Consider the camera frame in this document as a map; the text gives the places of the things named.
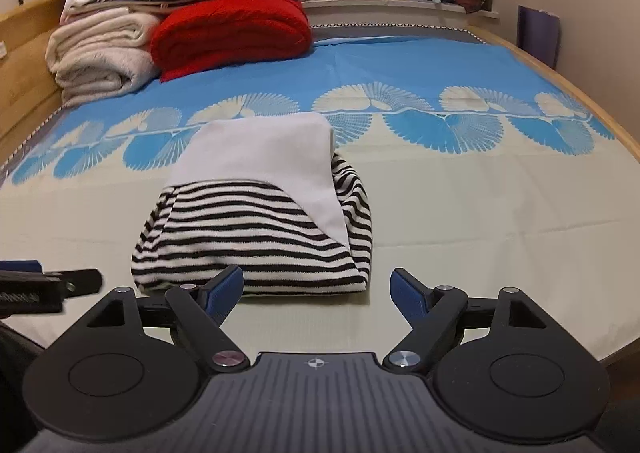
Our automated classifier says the purple board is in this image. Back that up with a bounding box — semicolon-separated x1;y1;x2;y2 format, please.
516;5;561;72

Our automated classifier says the black white striped shirt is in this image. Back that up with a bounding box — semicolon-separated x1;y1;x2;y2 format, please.
131;113;375;296

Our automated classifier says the cream folded blanket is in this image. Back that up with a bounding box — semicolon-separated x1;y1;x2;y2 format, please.
45;8;165;108

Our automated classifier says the blue cream patterned bed sheet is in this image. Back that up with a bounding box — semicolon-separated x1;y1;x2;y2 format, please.
0;35;621;365

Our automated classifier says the red knitted blanket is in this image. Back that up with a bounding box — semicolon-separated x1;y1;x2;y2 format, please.
150;0;315;84

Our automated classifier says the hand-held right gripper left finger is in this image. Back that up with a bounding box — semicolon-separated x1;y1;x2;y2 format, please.
75;264;251;374

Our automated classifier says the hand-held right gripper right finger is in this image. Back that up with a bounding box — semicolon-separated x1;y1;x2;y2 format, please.
382;268;553;373

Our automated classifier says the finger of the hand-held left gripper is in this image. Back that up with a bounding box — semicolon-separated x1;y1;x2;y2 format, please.
0;260;104;316

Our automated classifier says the white windowsill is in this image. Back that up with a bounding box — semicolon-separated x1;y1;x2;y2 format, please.
299;0;501;30

